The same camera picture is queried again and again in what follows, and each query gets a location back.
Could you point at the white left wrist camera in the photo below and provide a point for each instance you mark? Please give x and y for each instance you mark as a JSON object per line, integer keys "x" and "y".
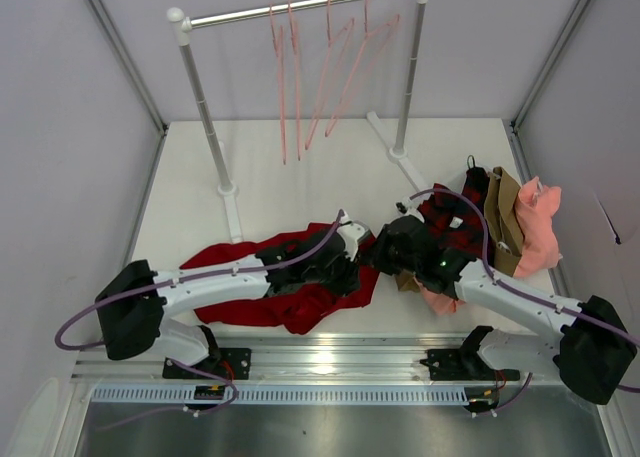
{"x": 353, "y": 234}

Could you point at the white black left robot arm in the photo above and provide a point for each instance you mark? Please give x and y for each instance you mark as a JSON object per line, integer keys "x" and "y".
{"x": 138, "y": 308}

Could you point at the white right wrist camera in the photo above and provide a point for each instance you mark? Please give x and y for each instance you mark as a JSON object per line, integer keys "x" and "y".
{"x": 409, "y": 207}

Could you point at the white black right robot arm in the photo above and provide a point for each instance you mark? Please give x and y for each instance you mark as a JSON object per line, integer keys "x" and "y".
{"x": 583, "y": 344}

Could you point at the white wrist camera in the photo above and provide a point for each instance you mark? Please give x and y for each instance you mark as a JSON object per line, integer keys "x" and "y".
{"x": 353, "y": 234}
{"x": 409, "y": 207}

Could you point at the white slotted cable duct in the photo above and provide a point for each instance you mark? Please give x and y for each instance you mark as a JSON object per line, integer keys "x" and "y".
{"x": 262, "y": 394}

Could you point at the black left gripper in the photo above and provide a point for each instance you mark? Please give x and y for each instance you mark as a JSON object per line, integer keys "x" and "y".
{"x": 345, "y": 269}

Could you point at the pink wire hanger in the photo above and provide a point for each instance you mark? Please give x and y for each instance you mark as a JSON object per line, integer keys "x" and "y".
{"x": 278, "y": 41}
{"x": 374, "y": 42}
{"x": 294, "y": 37}
{"x": 337, "y": 43}

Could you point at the tan brown skirt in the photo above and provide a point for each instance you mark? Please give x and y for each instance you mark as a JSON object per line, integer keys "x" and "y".
{"x": 506, "y": 239}

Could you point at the silver white clothes rack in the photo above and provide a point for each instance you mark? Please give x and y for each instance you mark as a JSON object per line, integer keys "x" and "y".
{"x": 183, "y": 26}

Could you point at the red black plaid skirt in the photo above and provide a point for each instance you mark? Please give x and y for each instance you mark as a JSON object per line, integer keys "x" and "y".
{"x": 452, "y": 222}

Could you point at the aluminium mounting rail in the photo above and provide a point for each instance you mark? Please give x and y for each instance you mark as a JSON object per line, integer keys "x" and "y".
{"x": 324, "y": 358}

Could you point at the pink skirt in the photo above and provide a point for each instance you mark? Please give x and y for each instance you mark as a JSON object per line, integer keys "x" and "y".
{"x": 535, "y": 207}

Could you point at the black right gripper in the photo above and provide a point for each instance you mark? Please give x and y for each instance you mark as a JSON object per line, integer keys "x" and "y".
{"x": 388, "y": 250}

